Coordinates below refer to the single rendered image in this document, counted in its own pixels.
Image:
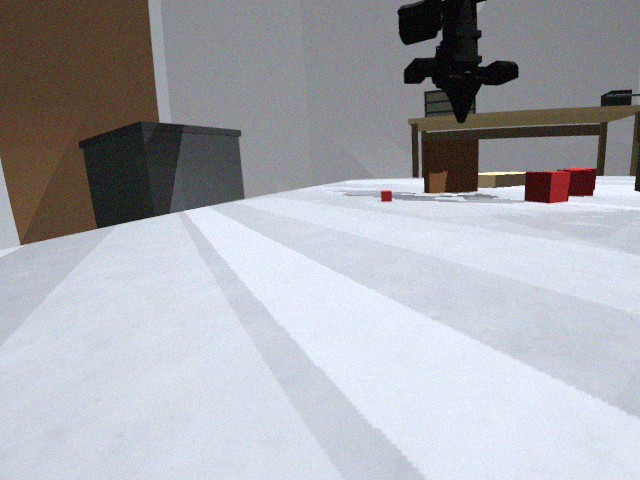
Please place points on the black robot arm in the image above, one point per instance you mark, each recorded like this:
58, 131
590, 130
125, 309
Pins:
422, 20

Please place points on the pale yellow square block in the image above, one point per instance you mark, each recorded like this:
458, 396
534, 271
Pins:
501, 179

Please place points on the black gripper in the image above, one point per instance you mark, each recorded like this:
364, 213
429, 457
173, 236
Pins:
460, 55

